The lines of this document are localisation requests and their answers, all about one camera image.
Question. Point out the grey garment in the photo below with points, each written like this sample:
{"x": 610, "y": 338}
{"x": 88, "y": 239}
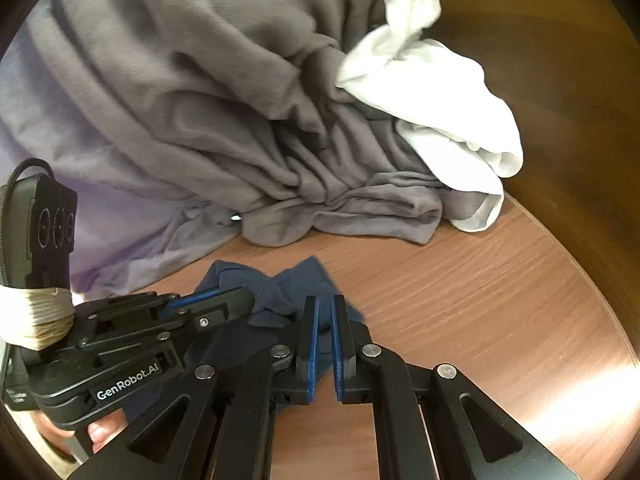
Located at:
{"x": 225, "y": 85}

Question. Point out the person's left hand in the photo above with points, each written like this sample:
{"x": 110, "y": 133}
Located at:
{"x": 106, "y": 430}

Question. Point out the lavender garment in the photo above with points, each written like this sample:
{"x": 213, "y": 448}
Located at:
{"x": 100, "y": 210}

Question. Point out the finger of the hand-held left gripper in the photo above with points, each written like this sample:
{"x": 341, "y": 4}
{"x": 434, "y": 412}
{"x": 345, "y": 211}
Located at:
{"x": 225, "y": 310}
{"x": 195, "y": 298}

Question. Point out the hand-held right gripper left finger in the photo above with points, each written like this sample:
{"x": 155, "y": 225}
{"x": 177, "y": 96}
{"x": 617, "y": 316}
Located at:
{"x": 311, "y": 355}

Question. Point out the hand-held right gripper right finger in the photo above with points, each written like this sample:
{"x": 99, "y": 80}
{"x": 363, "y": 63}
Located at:
{"x": 339, "y": 355}

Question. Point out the navy blue pants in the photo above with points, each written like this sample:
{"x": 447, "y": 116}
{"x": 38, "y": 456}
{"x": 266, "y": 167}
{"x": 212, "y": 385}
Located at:
{"x": 300, "y": 282}

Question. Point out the white garment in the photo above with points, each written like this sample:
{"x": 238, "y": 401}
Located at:
{"x": 440, "y": 85}

